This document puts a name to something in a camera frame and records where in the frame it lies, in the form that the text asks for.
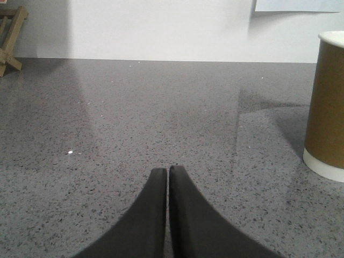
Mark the wooden rack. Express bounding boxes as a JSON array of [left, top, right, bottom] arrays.
[[1, 6, 28, 77]]

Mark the brown paper cup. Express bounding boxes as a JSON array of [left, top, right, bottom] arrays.
[[303, 31, 343, 182]]

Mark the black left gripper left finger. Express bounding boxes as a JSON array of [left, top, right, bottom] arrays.
[[75, 168, 166, 257]]

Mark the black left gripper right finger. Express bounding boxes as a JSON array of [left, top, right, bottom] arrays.
[[169, 166, 279, 257]]

